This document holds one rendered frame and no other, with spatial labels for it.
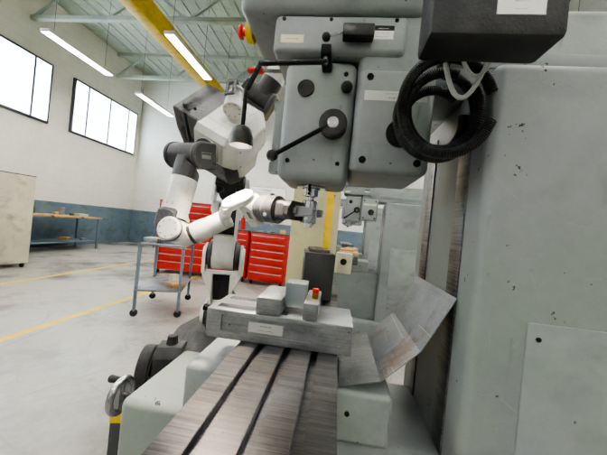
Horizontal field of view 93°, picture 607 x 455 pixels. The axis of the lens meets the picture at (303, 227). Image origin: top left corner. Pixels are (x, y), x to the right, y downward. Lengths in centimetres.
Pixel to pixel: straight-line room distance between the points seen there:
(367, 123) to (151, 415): 91
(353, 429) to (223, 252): 93
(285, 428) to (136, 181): 1210
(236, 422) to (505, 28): 71
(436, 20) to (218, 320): 73
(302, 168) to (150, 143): 1173
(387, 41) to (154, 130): 1182
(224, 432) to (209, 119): 100
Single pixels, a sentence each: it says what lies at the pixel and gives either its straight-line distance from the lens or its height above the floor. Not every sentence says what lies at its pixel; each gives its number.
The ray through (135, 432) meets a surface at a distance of 99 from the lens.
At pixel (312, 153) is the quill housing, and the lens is 77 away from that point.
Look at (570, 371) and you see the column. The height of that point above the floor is 97.
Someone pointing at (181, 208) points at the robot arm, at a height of 121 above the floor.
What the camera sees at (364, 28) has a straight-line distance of 84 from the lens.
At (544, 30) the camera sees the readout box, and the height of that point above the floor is 152.
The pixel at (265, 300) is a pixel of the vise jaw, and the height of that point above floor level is 101.
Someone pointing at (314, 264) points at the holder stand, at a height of 105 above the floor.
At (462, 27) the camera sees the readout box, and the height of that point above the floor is 152.
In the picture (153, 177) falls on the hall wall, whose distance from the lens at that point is 1207.
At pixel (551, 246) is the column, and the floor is 120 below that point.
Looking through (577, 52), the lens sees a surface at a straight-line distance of 100.
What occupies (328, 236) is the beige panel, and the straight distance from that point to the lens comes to 256.
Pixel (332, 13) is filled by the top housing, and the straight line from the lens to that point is 91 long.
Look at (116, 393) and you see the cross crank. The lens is 117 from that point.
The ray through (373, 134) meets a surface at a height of 144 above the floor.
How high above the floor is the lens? 119
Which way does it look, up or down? level
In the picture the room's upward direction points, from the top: 6 degrees clockwise
